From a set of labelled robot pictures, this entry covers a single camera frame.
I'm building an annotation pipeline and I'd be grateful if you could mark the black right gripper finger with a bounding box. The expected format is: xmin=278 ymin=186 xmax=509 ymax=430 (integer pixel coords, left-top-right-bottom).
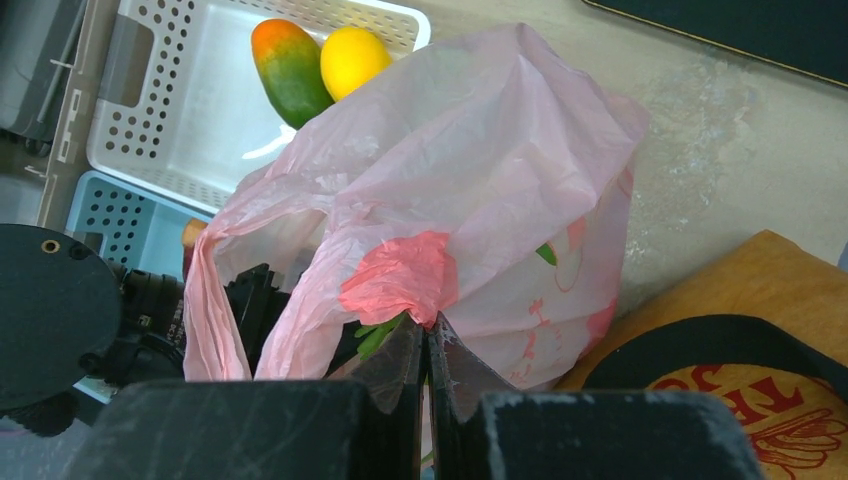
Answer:
xmin=427 ymin=317 xmax=763 ymax=479

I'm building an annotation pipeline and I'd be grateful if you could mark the orange green mango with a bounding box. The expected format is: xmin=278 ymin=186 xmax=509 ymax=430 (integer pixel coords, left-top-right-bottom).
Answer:
xmin=251 ymin=19 xmax=334 ymax=129

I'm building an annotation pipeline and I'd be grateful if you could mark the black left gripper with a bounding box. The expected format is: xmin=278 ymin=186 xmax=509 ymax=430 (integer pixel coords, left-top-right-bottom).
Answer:
xmin=67 ymin=264 xmax=424 ymax=479

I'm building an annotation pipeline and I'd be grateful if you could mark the blue perforated basket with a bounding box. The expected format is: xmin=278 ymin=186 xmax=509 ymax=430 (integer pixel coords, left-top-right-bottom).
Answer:
xmin=66 ymin=171 xmax=211 ymax=402

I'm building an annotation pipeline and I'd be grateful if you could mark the black tray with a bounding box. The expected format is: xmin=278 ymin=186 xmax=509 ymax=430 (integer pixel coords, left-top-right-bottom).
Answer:
xmin=590 ymin=0 xmax=847 ymax=88

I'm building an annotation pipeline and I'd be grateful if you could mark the white perforated basket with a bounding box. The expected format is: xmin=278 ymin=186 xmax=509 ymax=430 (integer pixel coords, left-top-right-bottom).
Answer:
xmin=87 ymin=1 xmax=431 ymax=213

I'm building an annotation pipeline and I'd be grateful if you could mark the grey plastic case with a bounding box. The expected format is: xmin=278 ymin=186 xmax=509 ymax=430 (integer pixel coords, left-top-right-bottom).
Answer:
xmin=1 ymin=0 xmax=86 ymax=143

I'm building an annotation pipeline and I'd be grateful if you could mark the brown Trader Joe's bag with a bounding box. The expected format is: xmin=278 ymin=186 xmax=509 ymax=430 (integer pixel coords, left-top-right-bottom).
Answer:
xmin=559 ymin=231 xmax=847 ymax=479

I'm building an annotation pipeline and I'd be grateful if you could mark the yellow lemon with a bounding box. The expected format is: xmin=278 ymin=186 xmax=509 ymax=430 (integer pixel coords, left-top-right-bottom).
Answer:
xmin=320 ymin=27 xmax=393 ymax=102

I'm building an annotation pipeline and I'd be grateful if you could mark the green leafy vegetable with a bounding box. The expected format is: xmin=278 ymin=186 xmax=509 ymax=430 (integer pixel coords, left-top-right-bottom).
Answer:
xmin=354 ymin=312 xmax=408 ymax=361

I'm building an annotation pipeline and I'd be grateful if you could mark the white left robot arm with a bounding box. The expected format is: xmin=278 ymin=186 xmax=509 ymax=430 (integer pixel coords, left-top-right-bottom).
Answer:
xmin=1 ymin=224 xmax=368 ymax=437

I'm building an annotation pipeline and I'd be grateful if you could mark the beige toolbox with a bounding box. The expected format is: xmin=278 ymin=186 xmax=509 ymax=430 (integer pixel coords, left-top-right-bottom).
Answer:
xmin=1 ymin=1 xmax=119 ymax=231

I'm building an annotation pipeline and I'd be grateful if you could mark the pink plastic grocery bag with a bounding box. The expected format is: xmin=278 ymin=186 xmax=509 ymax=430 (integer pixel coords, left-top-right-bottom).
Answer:
xmin=184 ymin=24 xmax=650 ymax=388

